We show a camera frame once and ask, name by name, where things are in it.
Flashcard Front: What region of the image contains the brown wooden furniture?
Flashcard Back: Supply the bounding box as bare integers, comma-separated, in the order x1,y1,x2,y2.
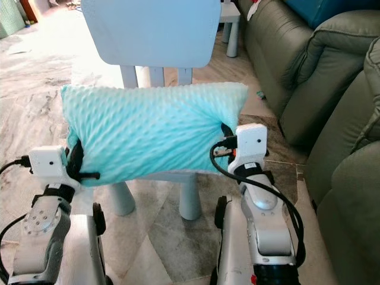
19,0,39,23

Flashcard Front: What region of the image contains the pale green basket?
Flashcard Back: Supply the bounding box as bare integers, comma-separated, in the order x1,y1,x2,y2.
0,0,27,37

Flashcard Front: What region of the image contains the silver robot left leg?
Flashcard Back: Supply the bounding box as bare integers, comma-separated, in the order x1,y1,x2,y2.
62,199,110,285

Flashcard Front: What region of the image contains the dark blue cushion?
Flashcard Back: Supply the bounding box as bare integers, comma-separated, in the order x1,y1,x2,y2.
282,0,380,29

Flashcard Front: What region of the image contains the white plastic stool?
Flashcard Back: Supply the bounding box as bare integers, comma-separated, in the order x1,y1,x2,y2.
218,2,242,58

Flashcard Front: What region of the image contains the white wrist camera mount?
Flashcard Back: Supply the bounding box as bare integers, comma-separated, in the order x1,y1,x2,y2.
232,123,269,173
28,145,75,191

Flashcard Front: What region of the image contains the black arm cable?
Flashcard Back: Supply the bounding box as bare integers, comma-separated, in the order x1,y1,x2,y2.
210,137,307,268
0,156,31,283

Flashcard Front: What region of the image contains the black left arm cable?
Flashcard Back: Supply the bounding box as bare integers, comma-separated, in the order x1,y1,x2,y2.
0,156,31,283

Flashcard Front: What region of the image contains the white paper sheet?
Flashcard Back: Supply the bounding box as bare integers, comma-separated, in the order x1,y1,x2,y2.
9,43,34,55

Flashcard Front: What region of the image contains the olive green leather armchair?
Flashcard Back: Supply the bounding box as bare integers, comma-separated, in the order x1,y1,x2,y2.
303,36,380,285

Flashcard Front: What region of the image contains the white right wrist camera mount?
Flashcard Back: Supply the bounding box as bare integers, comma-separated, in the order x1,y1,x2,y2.
232,123,269,173

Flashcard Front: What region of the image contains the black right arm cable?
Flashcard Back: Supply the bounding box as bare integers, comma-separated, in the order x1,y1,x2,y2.
210,137,307,268

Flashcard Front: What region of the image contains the olive green leather sofa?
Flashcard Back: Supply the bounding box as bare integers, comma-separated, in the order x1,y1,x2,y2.
237,0,380,149

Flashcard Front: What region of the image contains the white and red tag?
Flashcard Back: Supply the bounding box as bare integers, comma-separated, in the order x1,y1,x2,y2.
246,0,263,21

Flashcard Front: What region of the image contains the teal bumpy pillow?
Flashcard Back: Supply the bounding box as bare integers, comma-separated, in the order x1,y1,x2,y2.
61,82,249,188

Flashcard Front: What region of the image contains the light blue plastic kids table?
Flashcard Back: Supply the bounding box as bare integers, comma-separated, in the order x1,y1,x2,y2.
80,0,221,221

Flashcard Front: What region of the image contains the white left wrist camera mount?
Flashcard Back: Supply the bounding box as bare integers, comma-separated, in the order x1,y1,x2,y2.
28,145,75,191

